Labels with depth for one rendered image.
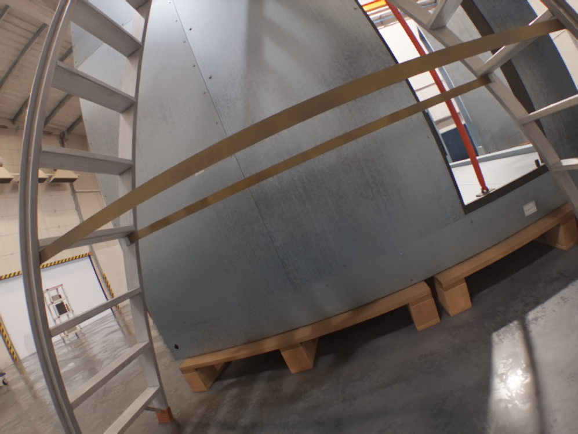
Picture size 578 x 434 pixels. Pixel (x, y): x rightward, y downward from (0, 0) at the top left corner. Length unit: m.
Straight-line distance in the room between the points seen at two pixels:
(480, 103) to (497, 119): 0.41
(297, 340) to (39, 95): 1.25
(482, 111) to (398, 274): 4.55
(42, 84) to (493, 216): 1.66
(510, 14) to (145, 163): 2.01
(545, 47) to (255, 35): 1.48
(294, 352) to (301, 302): 0.22
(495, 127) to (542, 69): 3.92
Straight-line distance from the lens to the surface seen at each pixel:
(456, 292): 1.24
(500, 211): 1.38
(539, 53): 1.73
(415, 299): 1.19
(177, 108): 1.46
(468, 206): 1.29
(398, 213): 1.20
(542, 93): 1.63
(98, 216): 0.61
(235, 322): 1.41
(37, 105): 0.87
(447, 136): 7.55
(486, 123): 5.51
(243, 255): 1.28
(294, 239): 1.21
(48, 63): 0.87
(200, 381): 1.57
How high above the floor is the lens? 0.65
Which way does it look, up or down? level
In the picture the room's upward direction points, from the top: 24 degrees counter-clockwise
